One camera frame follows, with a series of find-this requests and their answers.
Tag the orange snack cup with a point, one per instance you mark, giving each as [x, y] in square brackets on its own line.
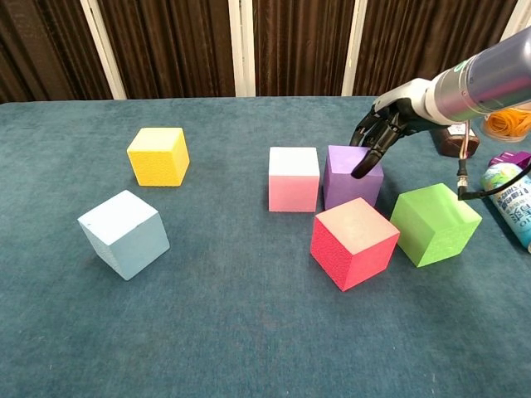
[506, 126]

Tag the white frame post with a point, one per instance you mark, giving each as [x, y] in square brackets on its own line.
[516, 20]
[103, 49]
[354, 49]
[242, 49]

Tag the dark juice bottle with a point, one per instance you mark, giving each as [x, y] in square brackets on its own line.
[450, 145]

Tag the light blue foam cube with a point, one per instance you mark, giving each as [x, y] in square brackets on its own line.
[124, 236]

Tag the purple foam cube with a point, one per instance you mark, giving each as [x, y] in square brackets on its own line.
[346, 188]

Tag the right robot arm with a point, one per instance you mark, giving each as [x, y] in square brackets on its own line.
[489, 79]

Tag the yellow foam cube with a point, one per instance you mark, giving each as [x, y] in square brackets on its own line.
[157, 159]

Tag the small purple plastic block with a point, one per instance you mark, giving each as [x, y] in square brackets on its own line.
[512, 159]

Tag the teal table mat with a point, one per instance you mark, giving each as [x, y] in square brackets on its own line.
[249, 331]

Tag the red foam cube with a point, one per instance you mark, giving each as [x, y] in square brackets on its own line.
[352, 244]

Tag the blue drink can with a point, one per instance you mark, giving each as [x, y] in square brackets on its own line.
[512, 207]

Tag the pale pink foam cube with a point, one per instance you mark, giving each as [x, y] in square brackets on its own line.
[293, 182]

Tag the dark brown curtain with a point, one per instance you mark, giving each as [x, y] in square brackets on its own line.
[178, 45]

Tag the green foam cube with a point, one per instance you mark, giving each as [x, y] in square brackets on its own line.
[433, 226]

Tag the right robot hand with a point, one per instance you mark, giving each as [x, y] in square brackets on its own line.
[404, 108]

